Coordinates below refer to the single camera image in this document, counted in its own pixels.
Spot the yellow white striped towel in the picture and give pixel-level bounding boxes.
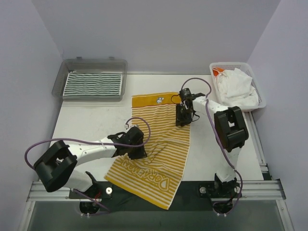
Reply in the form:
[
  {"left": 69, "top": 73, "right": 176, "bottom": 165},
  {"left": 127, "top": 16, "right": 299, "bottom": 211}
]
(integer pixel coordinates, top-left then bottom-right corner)
[{"left": 104, "top": 92, "right": 190, "bottom": 210}]

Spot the green white striped towel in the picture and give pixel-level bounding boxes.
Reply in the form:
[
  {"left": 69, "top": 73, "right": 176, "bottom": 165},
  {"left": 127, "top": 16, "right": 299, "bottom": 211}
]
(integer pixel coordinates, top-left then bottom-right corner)
[{"left": 63, "top": 72, "right": 123, "bottom": 97}]

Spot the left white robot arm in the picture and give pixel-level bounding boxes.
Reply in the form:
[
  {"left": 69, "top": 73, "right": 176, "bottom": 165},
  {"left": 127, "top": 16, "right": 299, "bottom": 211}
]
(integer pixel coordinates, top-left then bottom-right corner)
[{"left": 34, "top": 126, "right": 147, "bottom": 193}]

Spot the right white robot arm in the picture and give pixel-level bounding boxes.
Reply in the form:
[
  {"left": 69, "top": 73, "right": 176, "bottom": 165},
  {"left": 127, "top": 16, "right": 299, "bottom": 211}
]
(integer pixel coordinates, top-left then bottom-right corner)
[{"left": 176, "top": 96, "right": 249, "bottom": 183}]

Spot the orange cloth in basket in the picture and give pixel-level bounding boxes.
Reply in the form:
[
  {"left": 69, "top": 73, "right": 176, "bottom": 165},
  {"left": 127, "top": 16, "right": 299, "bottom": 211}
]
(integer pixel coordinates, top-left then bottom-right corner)
[{"left": 212, "top": 67, "right": 224, "bottom": 78}]

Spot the white towel in basket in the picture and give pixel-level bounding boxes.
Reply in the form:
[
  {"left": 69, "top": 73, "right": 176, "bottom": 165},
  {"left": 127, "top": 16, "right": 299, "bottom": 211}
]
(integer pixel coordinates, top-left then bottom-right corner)
[{"left": 215, "top": 68, "right": 259, "bottom": 107}]

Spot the white plastic basket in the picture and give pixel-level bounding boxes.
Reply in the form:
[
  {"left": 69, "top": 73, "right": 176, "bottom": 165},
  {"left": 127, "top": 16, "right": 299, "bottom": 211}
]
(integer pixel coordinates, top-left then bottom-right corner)
[{"left": 209, "top": 62, "right": 266, "bottom": 112}]

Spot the clear grey plastic container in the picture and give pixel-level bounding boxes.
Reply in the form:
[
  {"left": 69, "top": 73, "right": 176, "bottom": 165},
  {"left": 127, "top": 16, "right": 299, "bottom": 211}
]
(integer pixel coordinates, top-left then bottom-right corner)
[{"left": 51, "top": 57, "right": 128, "bottom": 102}]

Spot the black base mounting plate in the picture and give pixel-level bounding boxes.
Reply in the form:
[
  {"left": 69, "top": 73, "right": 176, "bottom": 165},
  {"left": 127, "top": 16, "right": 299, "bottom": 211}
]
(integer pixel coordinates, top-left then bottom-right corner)
[{"left": 84, "top": 180, "right": 241, "bottom": 200}]

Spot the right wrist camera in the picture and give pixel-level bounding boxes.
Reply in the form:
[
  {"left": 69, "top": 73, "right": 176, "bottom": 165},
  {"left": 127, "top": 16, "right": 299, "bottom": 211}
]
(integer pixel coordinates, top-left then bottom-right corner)
[{"left": 179, "top": 88, "right": 192, "bottom": 101}]

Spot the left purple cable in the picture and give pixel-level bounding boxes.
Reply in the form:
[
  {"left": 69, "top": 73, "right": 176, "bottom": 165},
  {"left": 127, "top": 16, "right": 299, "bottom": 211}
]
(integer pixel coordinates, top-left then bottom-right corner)
[{"left": 24, "top": 116, "right": 152, "bottom": 214}]

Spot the purple cable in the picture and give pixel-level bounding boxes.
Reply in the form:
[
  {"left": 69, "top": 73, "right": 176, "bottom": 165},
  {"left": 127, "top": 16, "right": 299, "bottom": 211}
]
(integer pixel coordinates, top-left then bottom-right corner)
[
  {"left": 24, "top": 116, "right": 152, "bottom": 214},
  {"left": 180, "top": 77, "right": 244, "bottom": 214}
]

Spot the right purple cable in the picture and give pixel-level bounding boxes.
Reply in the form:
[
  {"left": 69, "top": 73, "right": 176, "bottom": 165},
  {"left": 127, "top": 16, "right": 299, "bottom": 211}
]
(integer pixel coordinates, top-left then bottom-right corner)
[{"left": 180, "top": 77, "right": 244, "bottom": 214}]

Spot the aluminium frame rail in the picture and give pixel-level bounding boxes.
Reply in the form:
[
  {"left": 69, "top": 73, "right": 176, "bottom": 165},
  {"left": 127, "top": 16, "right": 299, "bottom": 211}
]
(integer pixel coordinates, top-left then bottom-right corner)
[{"left": 27, "top": 113, "right": 285, "bottom": 201}]

